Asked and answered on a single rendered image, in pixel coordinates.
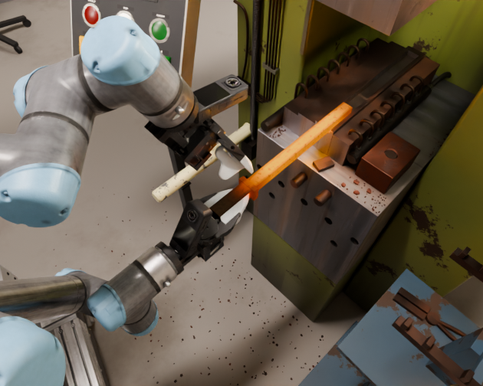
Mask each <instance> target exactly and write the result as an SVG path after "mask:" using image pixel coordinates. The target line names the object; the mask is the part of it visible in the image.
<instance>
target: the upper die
mask: <svg viewBox="0 0 483 386"><path fill-rule="evenodd" d="M316 1H318V2H321V3H323V4H325V5H327V6H329V7H331V8H333V9H335V10H337V11H339V12H341V13H343V14H345V15H347V16H349V17H351V18H353V19H355V20H357V21H359V22H361V23H363V24H365V25H368V26H370V27H371V28H374V29H376V30H377V31H380V32H382V33H384V34H386V35H388V36H390V35H392V34H393V33H394V32H396V31H397V30H399V29H400V28H401V27H402V26H403V25H405V24H406V23H408V22H409V21H411V20H412V19H413V18H414V17H415V16H417V15H418V14H419V13H421V12H422V11H424V10H425V9H426V8H428V7H429V6H430V5H431V4H433V3H434V2H436V1H437V0H316Z"/></svg>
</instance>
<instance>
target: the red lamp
mask: <svg viewBox="0 0 483 386"><path fill-rule="evenodd" d="M84 17H85V19H86V21H87V22H88V23H89V24H91V25H95V24H96V23H97V22H98V19H99V15H98V12H97V10H96V8H94V7H93V6H88V7H86V8H85V11H84Z"/></svg>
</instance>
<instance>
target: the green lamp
mask: <svg viewBox="0 0 483 386"><path fill-rule="evenodd" d="M151 30H152V34H153V37H154V38H155V39H157V40H160V41H161V40H163V39H164V38H165V37H166V35H167V29H166V26H165V25H164V24H163V23H162V22H161V21H156V22H154V23H153V25H152V29H151Z"/></svg>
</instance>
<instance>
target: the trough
mask: <svg viewBox="0 0 483 386"><path fill-rule="evenodd" d="M418 56H419V55H417V54H414V53H413V52H411V51H407V52H406V53H404V54H403V55H402V56H400V57H399V58H398V59H396V60H395V61H394V62H393V63H391V64H390V65H389V66H388V67H387V68H386V69H384V70H383V71H382V72H381V73H379V74H378V75H377V76H375V77H374V78H373V79H372V80H371V81H370V82H368V83H367V84H366V85H365V86H363V87H362V88H361V89H359V90H358V91H357V92H355V94H354V95H352V96H351V97H350V98H349V99H347V100H346V101H345V103H346V104H348V105H349V106H351V107H353V109H352V111H351V112H353V111H354V110H355V109H356V108H357V107H358V106H359V105H360V104H362V103H363V102H364V101H365V100H367V99H368V98H369V97H371V96H372V95H373V94H374V93H375V92H376V91H377V90H378V89H379V88H381V87H382V86H383V85H384V84H386V83H387V82H388V81H389V80H391V79H392V78H393V77H394V76H396V75H397V74H398V73H399V72H400V71H401V70H402V69H403V68H404V67H406V66H407V65H408V64H410V63H411V62H412V61H413V60H415V59H416V58H417V57H418Z"/></svg>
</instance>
